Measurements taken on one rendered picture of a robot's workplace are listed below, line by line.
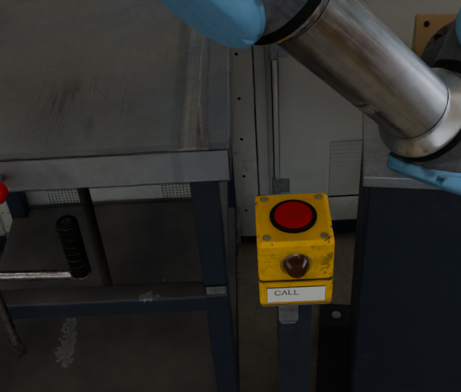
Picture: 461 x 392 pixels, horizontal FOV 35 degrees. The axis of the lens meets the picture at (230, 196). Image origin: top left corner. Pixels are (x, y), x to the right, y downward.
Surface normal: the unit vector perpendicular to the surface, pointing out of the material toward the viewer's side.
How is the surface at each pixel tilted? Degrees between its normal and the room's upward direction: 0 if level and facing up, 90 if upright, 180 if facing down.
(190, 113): 0
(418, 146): 77
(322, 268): 89
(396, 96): 95
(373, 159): 0
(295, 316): 90
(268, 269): 90
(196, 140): 0
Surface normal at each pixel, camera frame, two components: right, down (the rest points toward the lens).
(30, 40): -0.06, -0.74
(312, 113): 0.01, 0.67
